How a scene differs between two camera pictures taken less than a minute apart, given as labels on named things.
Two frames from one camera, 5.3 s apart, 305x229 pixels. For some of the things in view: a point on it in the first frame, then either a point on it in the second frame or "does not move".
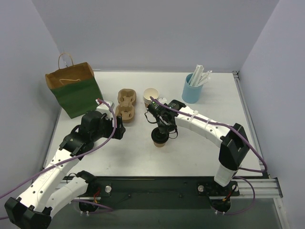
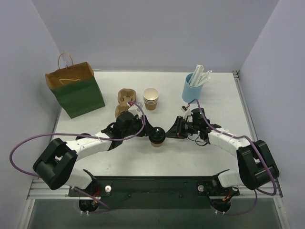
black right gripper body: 162,122 to 178,127
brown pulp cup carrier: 126,109 does not move
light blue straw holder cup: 191,94 does not move
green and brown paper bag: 74,87 does not move
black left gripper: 119,128 to 142,129
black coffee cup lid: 158,137 does not move
